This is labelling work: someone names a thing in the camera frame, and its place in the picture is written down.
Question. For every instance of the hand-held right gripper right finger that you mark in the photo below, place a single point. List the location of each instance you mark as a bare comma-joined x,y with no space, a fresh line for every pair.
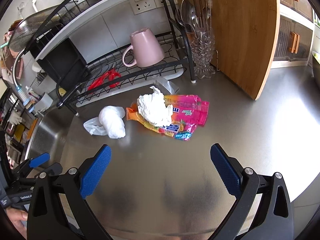
225,170

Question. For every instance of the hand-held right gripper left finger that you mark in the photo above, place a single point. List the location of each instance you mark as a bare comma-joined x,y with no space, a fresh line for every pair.
96,170

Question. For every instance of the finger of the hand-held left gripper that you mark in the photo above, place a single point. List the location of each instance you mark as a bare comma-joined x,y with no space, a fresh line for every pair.
38,160
53,169

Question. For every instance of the white plastic bag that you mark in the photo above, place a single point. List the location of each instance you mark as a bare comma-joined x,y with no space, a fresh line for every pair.
112,122

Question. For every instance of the orange snack wrapper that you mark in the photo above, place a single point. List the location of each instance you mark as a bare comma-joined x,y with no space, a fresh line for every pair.
133,113

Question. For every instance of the pink snack wrapper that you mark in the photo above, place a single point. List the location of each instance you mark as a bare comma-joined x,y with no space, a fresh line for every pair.
192,107

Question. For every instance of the white tissue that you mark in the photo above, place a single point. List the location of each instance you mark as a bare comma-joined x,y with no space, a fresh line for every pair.
155,110

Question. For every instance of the person's left hand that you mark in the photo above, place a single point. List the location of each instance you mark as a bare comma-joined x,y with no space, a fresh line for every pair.
16,220

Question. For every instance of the stainless steel sink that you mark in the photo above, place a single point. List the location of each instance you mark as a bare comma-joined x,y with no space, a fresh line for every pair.
47,135

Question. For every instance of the orange cloth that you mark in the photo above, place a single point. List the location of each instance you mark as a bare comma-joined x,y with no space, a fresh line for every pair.
31,130

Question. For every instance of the assorted colourful shelf packets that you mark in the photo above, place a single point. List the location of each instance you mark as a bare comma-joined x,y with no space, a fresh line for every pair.
18,135

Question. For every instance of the white glove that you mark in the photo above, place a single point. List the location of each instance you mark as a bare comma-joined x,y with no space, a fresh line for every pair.
15,117

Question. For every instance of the white toothbrush holder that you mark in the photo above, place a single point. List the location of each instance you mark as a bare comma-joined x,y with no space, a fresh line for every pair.
45,102

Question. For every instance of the blue white faucet nozzle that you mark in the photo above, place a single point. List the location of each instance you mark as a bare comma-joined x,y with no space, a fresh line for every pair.
25,97

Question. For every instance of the white toothpaste tube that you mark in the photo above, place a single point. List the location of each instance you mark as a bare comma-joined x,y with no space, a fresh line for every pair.
29,92

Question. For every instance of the red scissors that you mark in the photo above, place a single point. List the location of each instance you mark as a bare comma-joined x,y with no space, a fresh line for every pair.
112,76

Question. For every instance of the curved steel faucet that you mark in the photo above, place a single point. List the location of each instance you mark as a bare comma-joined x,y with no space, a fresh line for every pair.
15,67

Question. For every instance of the black dish rack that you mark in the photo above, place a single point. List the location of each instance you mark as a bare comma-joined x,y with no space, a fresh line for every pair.
62,62

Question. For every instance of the clear plastic piece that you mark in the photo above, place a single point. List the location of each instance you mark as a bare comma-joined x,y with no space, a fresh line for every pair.
167,85

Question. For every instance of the clear glass cutlery holder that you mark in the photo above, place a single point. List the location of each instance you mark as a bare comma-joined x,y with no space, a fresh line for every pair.
201,55

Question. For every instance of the brown pink hanging towel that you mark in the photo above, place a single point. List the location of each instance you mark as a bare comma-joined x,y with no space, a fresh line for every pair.
5,38

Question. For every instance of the wooden cutting board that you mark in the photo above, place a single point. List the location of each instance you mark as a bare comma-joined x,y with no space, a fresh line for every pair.
237,42

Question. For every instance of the steel mesh colander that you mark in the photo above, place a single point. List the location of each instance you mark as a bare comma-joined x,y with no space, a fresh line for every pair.
30,30

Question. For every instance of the pink mug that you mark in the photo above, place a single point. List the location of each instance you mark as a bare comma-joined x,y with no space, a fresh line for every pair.
147,47

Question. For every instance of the drawer storage cabinet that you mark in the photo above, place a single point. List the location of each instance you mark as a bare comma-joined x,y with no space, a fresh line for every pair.
287,42

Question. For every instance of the yellow sponge brush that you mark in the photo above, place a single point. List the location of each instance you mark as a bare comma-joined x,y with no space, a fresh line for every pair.
34,3

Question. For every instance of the white plastic tray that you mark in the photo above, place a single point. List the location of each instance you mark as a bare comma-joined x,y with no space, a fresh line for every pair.
100,7

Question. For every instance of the bundle of steel cutlery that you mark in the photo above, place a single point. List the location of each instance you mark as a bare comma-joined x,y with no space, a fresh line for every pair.
187,10

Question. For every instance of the clear wall hook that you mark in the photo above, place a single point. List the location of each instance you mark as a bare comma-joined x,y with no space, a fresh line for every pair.
21,6

